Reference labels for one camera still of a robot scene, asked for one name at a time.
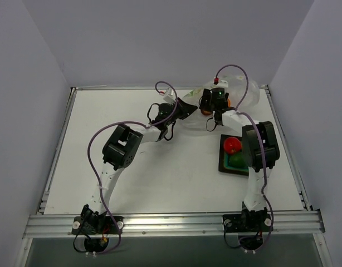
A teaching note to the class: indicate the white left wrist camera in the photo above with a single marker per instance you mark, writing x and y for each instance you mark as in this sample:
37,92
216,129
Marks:
168,95

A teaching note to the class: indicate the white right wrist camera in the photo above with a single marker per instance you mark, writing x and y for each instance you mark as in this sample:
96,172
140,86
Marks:
218,82

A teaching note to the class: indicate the translucent printed plastic bag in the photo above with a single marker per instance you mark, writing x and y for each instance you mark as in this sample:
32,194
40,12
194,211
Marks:
246,99

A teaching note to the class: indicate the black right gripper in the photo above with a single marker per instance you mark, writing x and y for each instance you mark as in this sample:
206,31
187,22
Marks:
205,102

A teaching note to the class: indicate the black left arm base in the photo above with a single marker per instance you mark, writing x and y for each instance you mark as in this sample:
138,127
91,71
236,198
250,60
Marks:
97,225

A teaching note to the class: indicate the green fake lime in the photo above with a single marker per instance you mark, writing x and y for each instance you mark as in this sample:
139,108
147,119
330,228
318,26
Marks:
237,161

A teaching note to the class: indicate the orange fake persimmon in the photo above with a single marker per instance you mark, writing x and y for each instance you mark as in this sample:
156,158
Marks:
215,107

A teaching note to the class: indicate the aluminium front frame rail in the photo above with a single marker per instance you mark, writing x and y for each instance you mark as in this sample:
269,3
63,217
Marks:
174,224

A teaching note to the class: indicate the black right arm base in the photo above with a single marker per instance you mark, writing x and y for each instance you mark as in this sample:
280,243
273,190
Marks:
247,222

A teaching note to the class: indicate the red fake apple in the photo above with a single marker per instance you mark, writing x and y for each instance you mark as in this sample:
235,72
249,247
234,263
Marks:
232,145

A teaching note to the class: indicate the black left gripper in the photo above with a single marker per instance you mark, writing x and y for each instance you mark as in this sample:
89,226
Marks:
181,108

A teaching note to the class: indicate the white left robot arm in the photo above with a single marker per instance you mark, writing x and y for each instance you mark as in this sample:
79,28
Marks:
121,147

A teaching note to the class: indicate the black teal square plate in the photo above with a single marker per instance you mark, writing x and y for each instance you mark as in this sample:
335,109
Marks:
223,159

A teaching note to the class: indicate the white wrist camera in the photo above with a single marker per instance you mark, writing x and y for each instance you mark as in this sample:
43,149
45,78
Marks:
218,82
168,95

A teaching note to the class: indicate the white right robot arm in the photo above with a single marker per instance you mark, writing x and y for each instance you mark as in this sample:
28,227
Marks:
259,144

